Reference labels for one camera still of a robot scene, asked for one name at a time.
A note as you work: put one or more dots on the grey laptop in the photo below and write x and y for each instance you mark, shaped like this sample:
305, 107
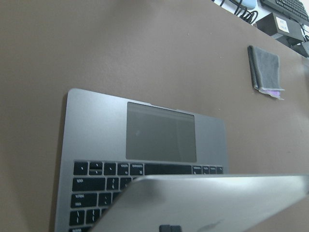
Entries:
129, 166

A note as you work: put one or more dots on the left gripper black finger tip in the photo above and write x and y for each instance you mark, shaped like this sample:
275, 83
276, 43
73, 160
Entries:
170, 228

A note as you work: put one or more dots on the black box with label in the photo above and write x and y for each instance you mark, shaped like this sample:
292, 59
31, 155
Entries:
279, 27

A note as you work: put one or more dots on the black keyboard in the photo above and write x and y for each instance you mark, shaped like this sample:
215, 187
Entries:
294, 9

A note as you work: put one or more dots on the folded grey cloth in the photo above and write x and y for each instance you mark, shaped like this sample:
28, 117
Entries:
265, 71

